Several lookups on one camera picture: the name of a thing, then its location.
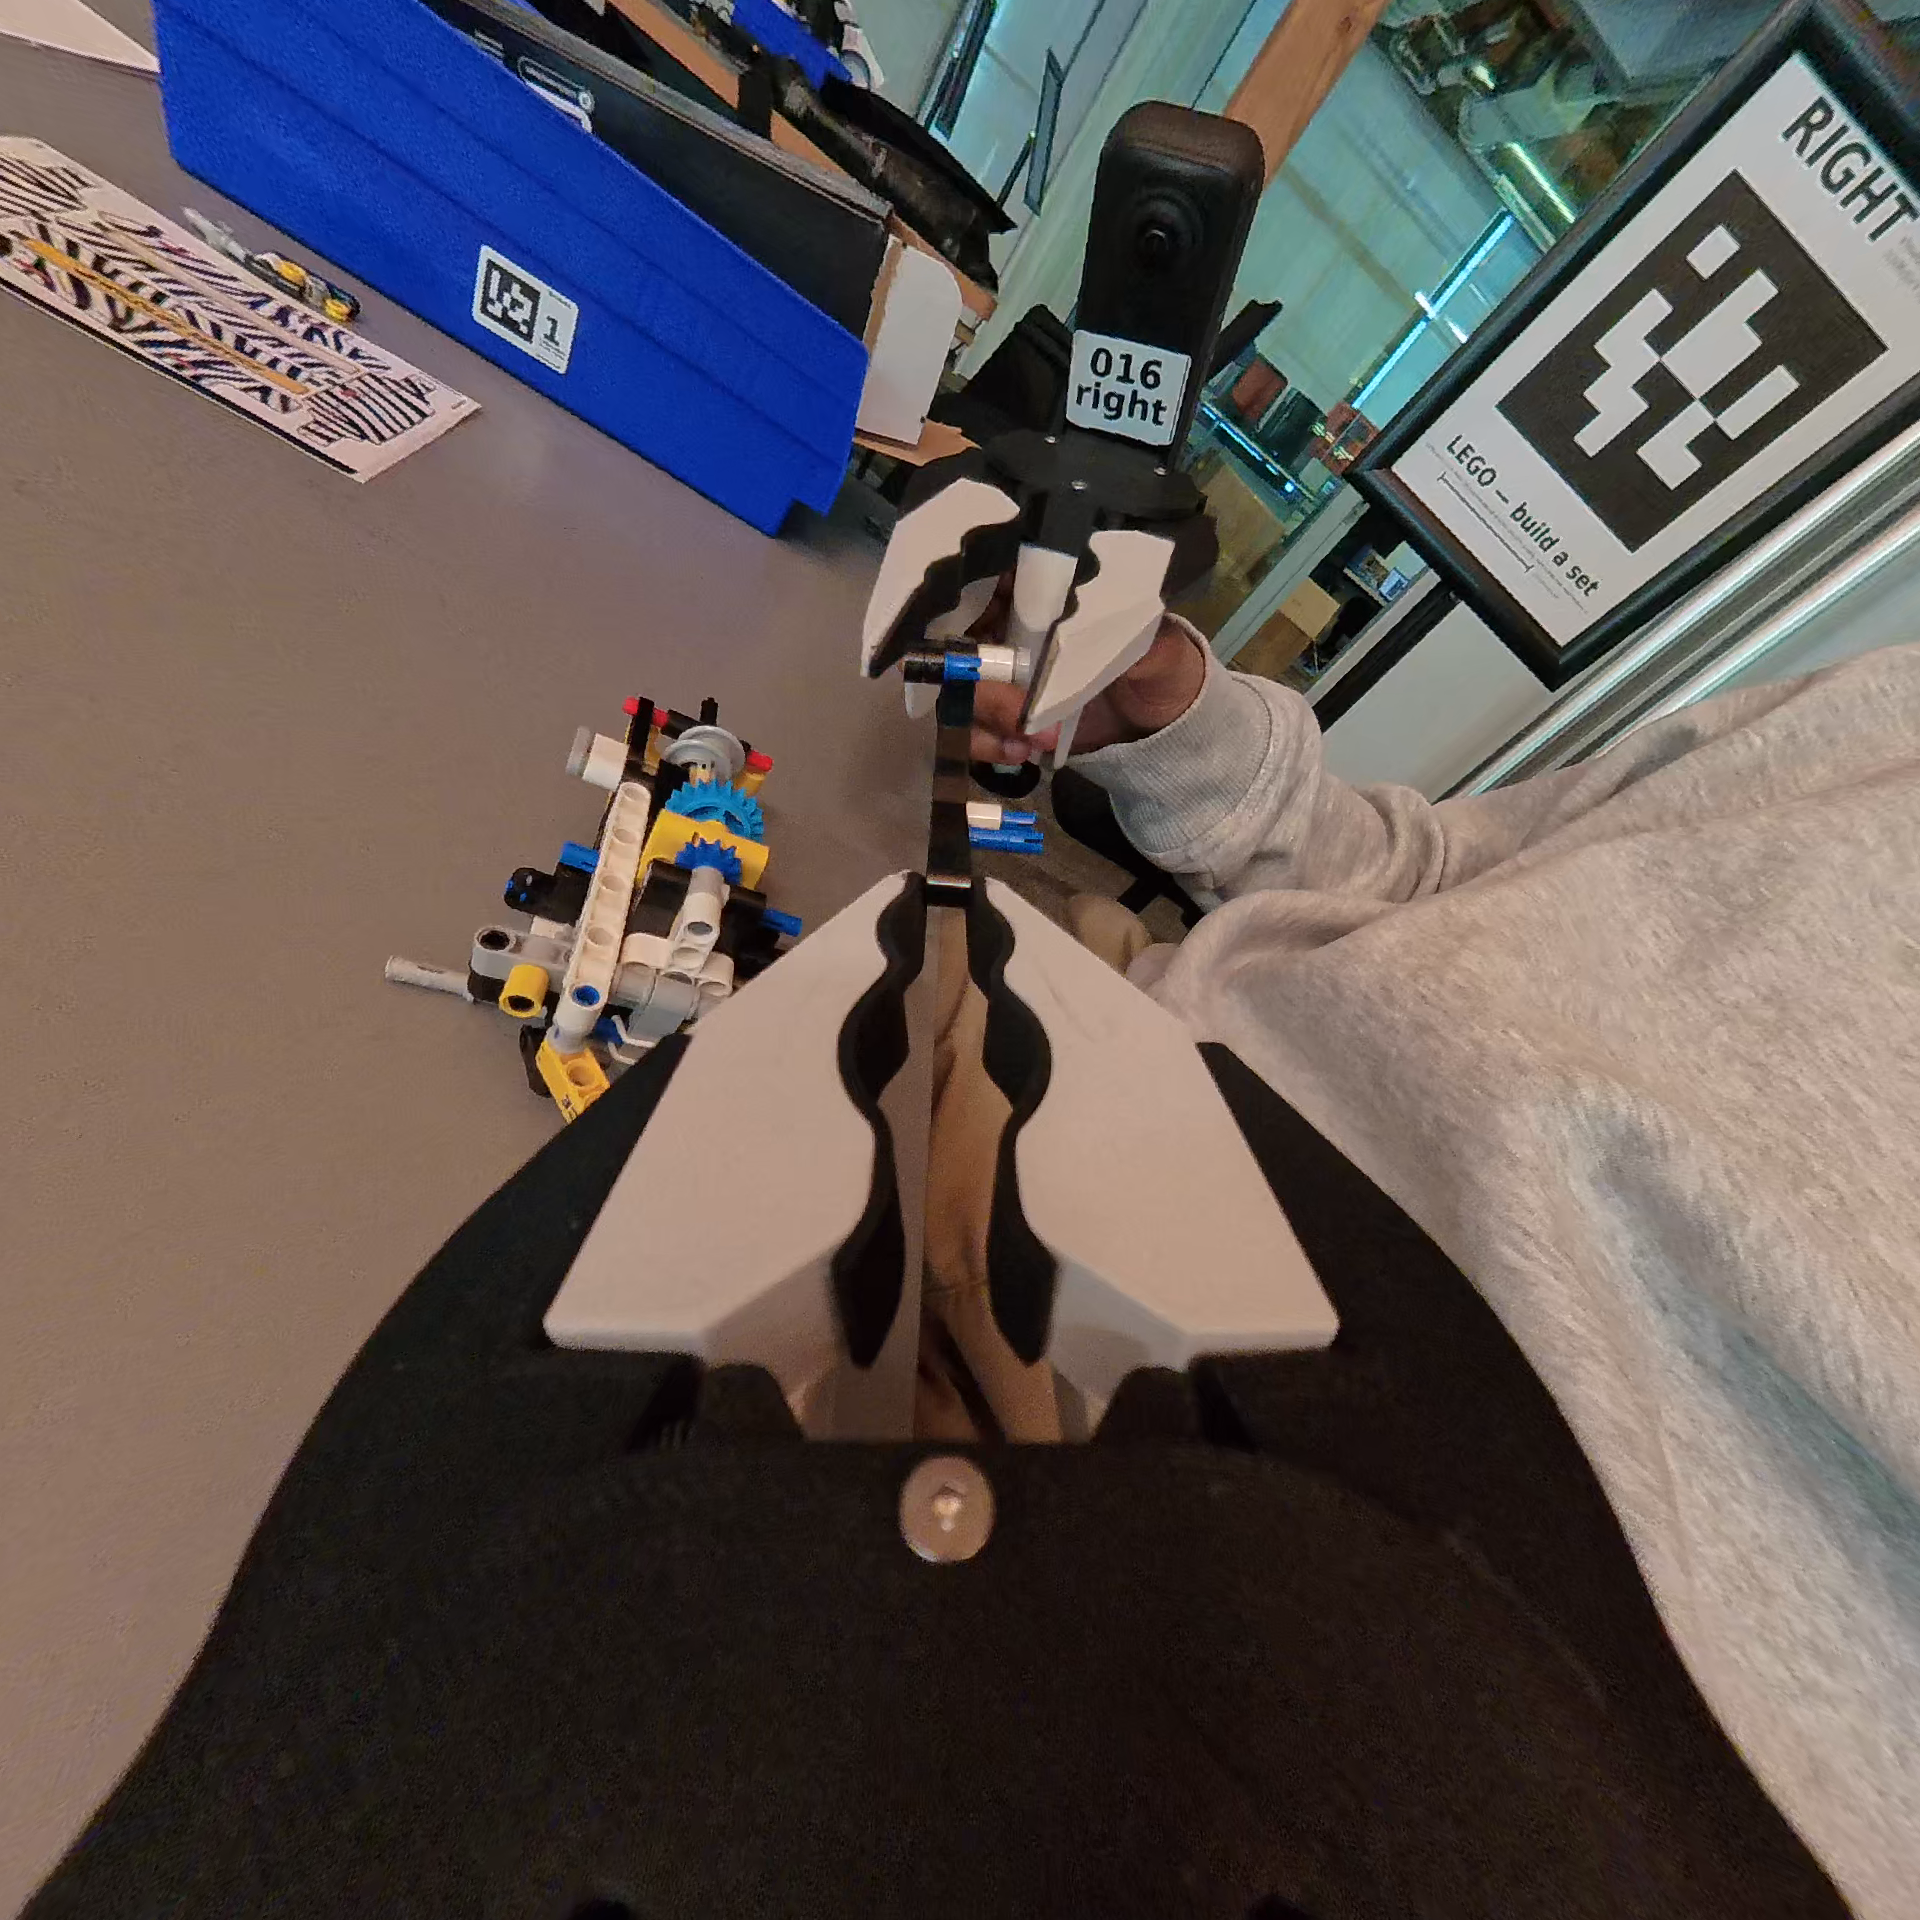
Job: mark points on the zebra striped sticker sheet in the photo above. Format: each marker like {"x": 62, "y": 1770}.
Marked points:
{"x": 212, "y": 316}

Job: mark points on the brown cardboard box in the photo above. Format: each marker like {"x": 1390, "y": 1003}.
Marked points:
{"x": 908, "y": 352}

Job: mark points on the blue plastic bin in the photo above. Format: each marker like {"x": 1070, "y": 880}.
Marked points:
{"x": 376, "y": 194}

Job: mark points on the aluminium frame rail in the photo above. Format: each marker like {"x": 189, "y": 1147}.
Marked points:
{"x": 1724, "y": 598}

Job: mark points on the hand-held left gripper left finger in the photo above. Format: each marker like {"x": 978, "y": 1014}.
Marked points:
{"x": 751, "y": 1171}

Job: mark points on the person's right hand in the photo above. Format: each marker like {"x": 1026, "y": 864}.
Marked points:
{"x": 1157, "y": 693}

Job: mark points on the small yellow black tool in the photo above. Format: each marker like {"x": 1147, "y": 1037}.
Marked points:
{"x": 285, "y": 273}

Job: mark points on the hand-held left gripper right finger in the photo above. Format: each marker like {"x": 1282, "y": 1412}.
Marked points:
{"x": 1171, "y": 1184}

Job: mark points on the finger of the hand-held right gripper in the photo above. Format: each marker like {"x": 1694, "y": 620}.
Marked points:
{"x": 917, "y": 578}
{"x": 1119, "y": 616}

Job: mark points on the black framed sign board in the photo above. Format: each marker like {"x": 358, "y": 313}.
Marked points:
{"x": 1682, "y": 345}

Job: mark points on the person's right forearm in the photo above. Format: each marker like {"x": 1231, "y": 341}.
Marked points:
{"x": 1500, "y": 973}

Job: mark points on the black lego beam with pins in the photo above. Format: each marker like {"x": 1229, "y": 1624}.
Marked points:
{"x": 950, "y": 779}

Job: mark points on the partly built lego model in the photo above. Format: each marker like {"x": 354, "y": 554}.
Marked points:
{"x": 662, "y": 908}

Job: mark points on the white paper sheet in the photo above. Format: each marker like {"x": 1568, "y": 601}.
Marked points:
{"x": 60, "y": 27}

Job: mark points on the person's tan trousers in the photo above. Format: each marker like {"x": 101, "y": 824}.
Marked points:
{"x": 1103, "y": 937}

